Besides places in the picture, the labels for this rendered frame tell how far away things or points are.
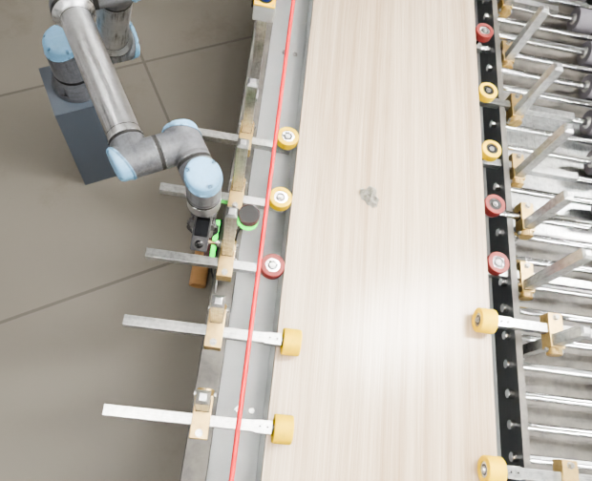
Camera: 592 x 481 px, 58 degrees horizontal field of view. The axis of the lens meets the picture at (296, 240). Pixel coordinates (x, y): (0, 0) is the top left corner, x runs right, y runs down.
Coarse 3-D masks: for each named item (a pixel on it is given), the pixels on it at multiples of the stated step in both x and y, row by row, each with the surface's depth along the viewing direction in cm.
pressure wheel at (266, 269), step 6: (264, 258) 173; (270, 258) 173; (276, 258) 173; (264, 264) 172; (270, 264) 172; (276, 264) 173; (282, 264) 173; (264, 270) 171; (270, 270) 172; (276, 270) 172; (282, 270) 172; (264, 276) 173; (270, 276) 171; (276, 276) 171
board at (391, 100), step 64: (320, 0) 220; (384, 0) 226; (448, 0) 232; (320, 64) 207; (384, 64) 212; (448, 64) 218; (320, 128) 196; (384, 128) 201; (448, 128) 205; (320, 192) 186; (384, 192) 190; (448, 192) 194; (320, 256) 177; (384, 256) 180; (448, 256) 184; (320, 320) 168; (384, 320) 172; (448, 320) 175; (320, 384) 161; (384, 384) 164; (448, 384) 167; (320, 448) 154; (384, 448) 157; (448, 448) 160
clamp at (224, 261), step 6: (222, 240) 178; (234, 246) 176; (234, 252) 176; (222, 258) 174; (228, 258) 175; (234, 258) 175; (222, 264) 173; (228, 264) 174; (228, 270) 173; (216, 276) 173; (222, 276) 172; (228, 276) 172
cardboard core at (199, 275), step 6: (198, 252) 257; (192, 270) 255; (198, 270) 253; (204, 270) 255; (192, 276) 253; (198, 276) 252; (204, 276) 254; (192, 282) 251; (198, 282) 251; (204, 282) 254
